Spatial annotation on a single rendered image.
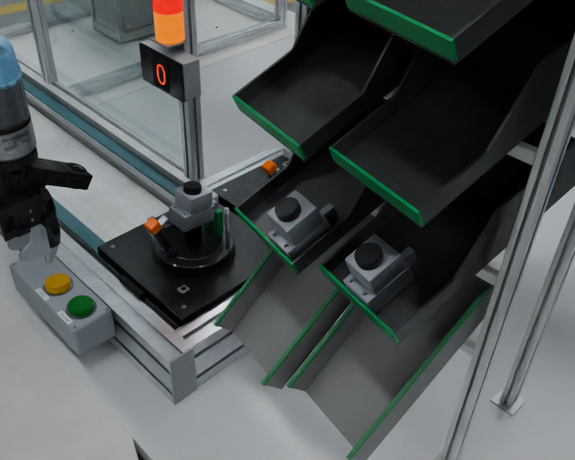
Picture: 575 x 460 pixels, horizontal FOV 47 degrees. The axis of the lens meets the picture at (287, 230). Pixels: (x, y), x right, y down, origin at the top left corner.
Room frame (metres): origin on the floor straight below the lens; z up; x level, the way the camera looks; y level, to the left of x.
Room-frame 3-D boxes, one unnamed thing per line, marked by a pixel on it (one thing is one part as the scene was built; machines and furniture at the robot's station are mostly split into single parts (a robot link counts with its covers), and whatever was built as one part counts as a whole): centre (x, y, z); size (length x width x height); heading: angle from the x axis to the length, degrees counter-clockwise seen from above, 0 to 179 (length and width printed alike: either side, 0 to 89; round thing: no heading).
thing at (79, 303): (0.73, 0.32, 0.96); 0.04 x 0.04 x 0.02
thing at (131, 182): (1.10, 0.36, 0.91); 0.84 x 0.28 x 0.10; 46
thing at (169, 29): (1.09, 0.22, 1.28); 0.05 x 0.05 x 0.05
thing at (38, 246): (0.75, 0.38, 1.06); 0.06 x 0.03 x 0.09; 136
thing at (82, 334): (0.78, 0.37, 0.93); 0.21 x 0.07 x 0.06; 46
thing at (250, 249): (0.87, 0.16, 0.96); 0.24 x 0.24 x 0.02; 46
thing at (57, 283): (0.78, 0.37, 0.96); 0.04 x 0.04 x 0.02
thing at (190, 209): (0.88, 0.15, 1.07); 0.08 x 0.04 x 0.07; 137
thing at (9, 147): (0.76, 0.38, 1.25); 0.08 x 0.08 x 0.05
